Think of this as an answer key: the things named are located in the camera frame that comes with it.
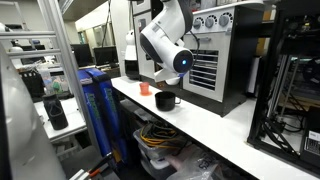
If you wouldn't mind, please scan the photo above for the plastic bin with white lid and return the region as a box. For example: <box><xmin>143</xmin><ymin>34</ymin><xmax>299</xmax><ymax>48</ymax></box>
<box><xmin>139</xmin><ymin>155</ymin><xmax>178</xmax><ymax>180</ymax></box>

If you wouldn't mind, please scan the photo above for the white and black appliance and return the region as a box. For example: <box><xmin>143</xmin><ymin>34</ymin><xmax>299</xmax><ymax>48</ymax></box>
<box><xmin>124</xmin><ymin>29</ymin><xmax>141</xmax><ymax>80</ymax></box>

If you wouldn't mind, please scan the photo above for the aluminium frame post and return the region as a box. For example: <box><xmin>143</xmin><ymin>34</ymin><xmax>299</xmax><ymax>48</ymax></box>
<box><xmin>0</xmin><ymin>0</ymin><xmax>102</xmax><ymax>155</ymax></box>

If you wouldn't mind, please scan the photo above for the black water bottle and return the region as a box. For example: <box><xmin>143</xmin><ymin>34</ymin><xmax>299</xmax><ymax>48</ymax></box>
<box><xmin>41</xmin><ymin>93</ymin><xmax>69</xmax><ymax>131</ymax></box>

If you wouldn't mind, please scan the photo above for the white side table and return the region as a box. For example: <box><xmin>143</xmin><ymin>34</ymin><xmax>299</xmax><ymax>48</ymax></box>
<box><xmin>38</xmin><ymin>96</ymin><xmax>88</xmax><ymax>144</ymax></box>

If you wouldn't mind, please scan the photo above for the yellow cable bundle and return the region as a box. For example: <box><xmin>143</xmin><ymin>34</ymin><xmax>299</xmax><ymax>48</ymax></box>
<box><xmin>139</xmin><ymin>124</ymin><xmax>183</xmax><ymax>149</ymax></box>

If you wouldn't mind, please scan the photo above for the orange plastic cup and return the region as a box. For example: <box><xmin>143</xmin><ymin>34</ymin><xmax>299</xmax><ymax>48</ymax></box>
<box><xmin>139</xmin><ymin>81</ymin><xmax>151</xmax><ymax>95</ymax></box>

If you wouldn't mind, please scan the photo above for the black metal frame machine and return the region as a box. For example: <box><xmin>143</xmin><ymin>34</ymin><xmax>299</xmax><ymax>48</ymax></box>
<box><xmin>247</xmin><ymin>0</ymin><xmax>320</xmax><ymax>176</ymax></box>

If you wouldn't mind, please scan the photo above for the pink soft object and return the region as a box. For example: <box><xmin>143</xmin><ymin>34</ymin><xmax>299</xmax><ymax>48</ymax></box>
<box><xmin>164</xmin><ymin>144</ymin><xmax>208</xmax><ymax>171</ymax></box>

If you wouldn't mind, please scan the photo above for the white bowl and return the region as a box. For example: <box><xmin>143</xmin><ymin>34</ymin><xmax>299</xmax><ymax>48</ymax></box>
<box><xmin>165</xmin><ymin>77</ymin><xmax>181</xmax><ymax>86</ymax></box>

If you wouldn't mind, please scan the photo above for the black crate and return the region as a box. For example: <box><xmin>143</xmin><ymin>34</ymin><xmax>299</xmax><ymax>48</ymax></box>
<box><xmin>18</xmin><ymin>68</ymin><xmax>46</xmax><ymax>101</ymax></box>

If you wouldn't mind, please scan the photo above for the clear plastic container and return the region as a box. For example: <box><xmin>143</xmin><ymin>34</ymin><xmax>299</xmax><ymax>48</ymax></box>
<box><xmin>37</xmin><ymin>64</ymin><xmax>72</xmax><ymax>98</ymax></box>

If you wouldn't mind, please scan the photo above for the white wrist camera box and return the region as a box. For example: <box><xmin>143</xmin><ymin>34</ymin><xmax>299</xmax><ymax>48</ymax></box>
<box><xmin>153</xmin><ymin>67</ymin><xmax>176</xmax><ymax>84</ymax></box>

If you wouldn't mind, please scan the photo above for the clear plastic bag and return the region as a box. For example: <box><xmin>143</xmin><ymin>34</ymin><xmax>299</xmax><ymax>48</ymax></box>
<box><xmin>166</xmin><ymin>151</ymin><xmax>234</xmax><ymax>180</ymax></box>

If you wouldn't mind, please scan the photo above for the black cup with handle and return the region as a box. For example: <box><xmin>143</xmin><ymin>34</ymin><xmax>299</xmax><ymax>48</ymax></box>
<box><xmin>154</xmin><ymin>91</ymin><xmax>182</xmax><ymax>112</ymax></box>

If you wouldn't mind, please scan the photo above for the clear plastic cable bin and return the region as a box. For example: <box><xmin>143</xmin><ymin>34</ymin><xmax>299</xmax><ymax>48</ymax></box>
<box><xmin>132</xmin><ymin>128</ymin><xmax>188</xmax><ymax>162</ymax></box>

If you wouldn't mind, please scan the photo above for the orange handled tool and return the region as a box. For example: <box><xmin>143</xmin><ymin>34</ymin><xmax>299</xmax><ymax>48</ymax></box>
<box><xmin>69</xmin><ymin>155</ymin><xmax>115</xmax><ymax>180</ymax></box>

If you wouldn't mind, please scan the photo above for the black computer monitor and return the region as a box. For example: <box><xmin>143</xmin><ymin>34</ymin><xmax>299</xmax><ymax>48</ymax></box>
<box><xmin>69</xmin><ymin>43</ymin><xmax>95</xmax><ymax>68</ymax></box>
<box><xmin>93</xmin><ymin>45</ymin><xmax>120</xmax><ymax>67</ymax></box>

